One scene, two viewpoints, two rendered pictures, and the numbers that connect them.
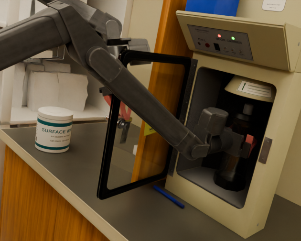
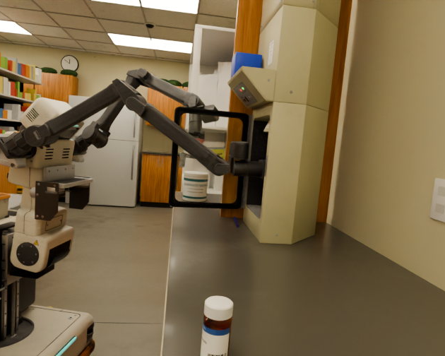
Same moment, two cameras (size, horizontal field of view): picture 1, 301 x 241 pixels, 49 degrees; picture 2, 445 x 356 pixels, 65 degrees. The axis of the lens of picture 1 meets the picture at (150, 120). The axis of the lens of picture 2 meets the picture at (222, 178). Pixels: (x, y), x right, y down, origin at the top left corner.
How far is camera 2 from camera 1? 0.95 m
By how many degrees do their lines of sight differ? 39
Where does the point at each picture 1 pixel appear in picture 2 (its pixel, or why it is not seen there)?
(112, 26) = (192, 99)
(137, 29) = not seen: hidden behind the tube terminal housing
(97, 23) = (185, 99)
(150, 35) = not seen: hidden behind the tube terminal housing
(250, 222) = (262, 227)
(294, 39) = (259, 76)
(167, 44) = (234, 107)
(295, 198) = (373, 244)
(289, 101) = (278, 125)
